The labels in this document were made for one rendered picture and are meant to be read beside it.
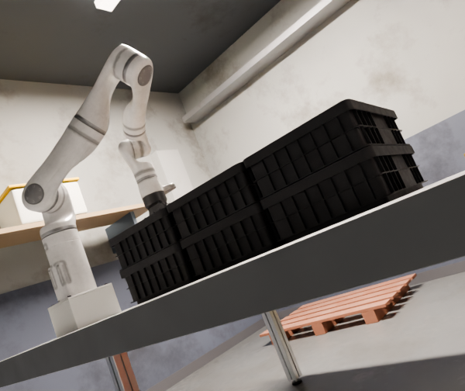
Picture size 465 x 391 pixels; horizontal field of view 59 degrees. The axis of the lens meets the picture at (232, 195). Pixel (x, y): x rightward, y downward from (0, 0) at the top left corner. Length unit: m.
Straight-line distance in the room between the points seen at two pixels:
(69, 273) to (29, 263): 2.15
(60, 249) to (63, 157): 0.24
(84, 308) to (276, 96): 3.30
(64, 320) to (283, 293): 0.88
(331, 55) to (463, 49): 1.03
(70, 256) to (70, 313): 0.15
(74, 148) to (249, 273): 0.89
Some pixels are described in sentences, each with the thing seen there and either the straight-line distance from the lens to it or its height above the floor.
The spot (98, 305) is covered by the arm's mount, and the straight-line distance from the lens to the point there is 1.12.
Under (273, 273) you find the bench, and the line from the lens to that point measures 0.30.
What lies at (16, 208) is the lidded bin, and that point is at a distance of 2.86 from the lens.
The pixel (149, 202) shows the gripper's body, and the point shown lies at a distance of 1.32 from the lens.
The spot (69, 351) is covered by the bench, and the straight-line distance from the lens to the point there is 0.59.
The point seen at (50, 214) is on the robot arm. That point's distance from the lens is 1.24.
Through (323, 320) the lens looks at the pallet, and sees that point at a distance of 3.16.
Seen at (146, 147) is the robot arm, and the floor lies 1.16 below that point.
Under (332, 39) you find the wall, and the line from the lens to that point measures 3.88.
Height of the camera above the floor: 0.70
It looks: 9 degrees up
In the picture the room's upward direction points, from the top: 22 degrees counter-clockwise
